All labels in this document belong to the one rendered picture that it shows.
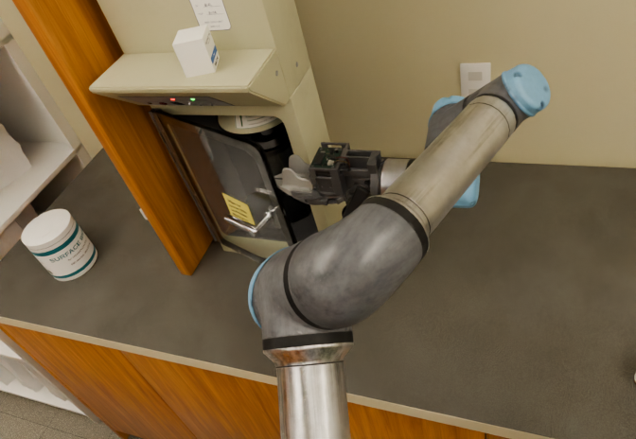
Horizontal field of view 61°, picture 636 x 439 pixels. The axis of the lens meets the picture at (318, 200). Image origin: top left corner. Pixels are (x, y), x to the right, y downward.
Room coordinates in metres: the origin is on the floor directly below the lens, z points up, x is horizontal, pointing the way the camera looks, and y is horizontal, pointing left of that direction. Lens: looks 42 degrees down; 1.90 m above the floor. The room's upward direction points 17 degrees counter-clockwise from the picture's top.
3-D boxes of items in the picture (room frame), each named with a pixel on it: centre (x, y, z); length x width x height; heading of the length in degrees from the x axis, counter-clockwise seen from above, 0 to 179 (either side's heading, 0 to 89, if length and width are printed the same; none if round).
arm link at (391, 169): (0.66, -0.13, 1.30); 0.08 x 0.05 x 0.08; 150
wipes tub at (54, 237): (1.11, 0.69, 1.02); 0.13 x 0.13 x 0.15
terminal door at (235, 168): (0.86, 0.17, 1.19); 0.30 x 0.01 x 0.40; 41
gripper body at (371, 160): (0.70, -0.06, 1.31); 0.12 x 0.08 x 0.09; 60
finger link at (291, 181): (0.74, 0.04, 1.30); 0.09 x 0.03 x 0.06; 60
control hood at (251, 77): (0.86, 0.16, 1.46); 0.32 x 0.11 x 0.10; 60
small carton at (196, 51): (0.84, 0.12, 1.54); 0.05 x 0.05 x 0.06; 78
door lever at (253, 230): (0.79, 0.14, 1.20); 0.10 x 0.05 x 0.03; 41
